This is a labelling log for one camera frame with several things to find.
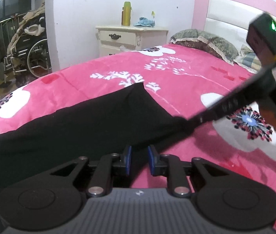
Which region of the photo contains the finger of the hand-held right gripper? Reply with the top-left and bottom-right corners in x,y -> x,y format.
186,72 -> 275,132

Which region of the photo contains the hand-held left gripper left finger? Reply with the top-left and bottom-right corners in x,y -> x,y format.
50,145 -> 132,198

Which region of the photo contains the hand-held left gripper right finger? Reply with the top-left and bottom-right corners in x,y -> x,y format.
148,146 -> 226,198

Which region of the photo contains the black top with white lettering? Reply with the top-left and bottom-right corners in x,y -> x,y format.
0,82 -> 189,189

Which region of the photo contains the plaid pillow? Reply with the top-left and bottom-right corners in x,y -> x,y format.
234,44 -> 262,74

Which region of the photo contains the pink floral blanket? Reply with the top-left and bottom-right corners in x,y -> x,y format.
0,43 -> 276,232

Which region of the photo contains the pink and white headboard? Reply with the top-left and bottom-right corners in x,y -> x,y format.
192,0 -> 276,61

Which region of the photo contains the green patterned lace pillow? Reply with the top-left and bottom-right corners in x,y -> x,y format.
169,29 -> 239,65

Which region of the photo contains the blue cloth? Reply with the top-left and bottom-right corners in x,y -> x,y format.
133,17 -> 156,28

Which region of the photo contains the cream nightstand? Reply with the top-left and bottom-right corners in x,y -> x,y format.
96,25 -> 169,58

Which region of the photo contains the green thermos bottle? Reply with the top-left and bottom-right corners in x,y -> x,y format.
123,1 -> 131,27

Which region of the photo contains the black wheelchair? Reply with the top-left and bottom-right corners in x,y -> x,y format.
3,2 -> 53,83

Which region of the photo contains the beige cloth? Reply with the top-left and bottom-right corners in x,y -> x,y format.
13,1 -> 46,42

